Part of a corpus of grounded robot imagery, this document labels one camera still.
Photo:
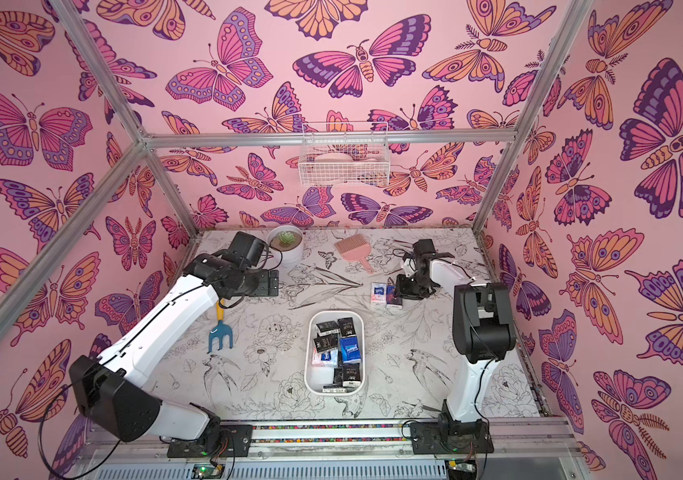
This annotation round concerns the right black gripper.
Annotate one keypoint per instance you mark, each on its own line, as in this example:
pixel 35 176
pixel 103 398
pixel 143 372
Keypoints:
pixel 411 285

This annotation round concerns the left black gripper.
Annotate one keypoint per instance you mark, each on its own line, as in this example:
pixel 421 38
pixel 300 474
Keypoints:
pixel 267 290

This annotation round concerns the dark blue tissue pack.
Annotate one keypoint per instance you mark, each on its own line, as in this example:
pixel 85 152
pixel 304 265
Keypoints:
pixel 392 300

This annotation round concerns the pink blue floral tissue pack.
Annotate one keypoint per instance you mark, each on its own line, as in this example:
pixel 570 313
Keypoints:
pixel 379 294

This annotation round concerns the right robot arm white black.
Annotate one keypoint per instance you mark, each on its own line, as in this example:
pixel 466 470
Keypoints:
pixel 482 326

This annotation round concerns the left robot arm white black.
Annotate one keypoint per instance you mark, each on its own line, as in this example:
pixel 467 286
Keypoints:
pixel 110 389

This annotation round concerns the white oval storage box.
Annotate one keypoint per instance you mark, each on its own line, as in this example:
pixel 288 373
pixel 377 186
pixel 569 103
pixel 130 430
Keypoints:
pixel 325 381

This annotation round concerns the white pot with succulent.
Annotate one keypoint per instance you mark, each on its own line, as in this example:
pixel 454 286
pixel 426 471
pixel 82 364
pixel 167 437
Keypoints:
pixel 288 240

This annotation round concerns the pink dustpan brush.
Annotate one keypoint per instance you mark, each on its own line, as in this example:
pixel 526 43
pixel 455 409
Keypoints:
pixel 355 248

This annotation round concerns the black sachet top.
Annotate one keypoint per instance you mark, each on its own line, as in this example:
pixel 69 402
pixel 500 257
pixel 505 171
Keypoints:
pixel 347 327

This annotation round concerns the black sachet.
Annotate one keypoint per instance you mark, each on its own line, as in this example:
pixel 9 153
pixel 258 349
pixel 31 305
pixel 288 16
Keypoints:
pixel 352 375
pixel 327 328
pixel 347 327

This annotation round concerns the black sachet bottom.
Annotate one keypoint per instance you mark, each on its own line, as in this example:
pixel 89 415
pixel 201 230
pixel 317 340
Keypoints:
pixel 352 375

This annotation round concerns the blue garden fork yellow handle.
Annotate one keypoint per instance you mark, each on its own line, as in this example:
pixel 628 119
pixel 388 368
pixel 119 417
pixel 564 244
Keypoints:
pixel 221 335

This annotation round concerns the white wire wall basket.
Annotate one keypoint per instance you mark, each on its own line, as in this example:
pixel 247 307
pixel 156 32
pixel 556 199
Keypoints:
pixel 345 153

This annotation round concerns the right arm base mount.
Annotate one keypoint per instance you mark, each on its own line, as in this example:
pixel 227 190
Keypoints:
pixel 457 438

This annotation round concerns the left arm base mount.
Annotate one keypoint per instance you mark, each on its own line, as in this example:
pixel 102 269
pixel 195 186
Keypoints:
pixel 221 441

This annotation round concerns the aluminium rail front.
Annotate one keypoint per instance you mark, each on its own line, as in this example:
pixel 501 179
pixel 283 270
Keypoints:
pixel 380 439

